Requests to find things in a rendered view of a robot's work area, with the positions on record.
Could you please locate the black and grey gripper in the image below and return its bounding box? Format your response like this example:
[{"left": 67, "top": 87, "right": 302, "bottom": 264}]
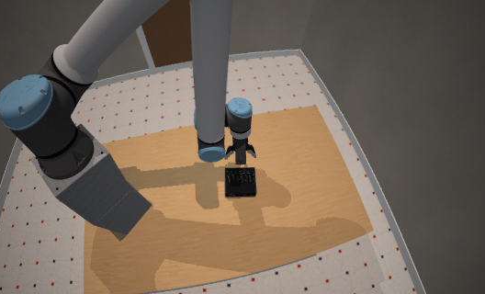
[{"left": 224, "top": 137, "right": 256, "bottom": 160}]

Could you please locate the black lighting desk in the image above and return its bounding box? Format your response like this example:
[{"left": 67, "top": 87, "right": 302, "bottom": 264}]
[{"left": 225, "top": 167, "right": 256, "bottom": 197}]

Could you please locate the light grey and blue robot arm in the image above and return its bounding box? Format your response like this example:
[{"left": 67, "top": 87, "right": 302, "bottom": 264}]
[{"left": 0, "top": 0, "right": 253, "bottom": 180}]

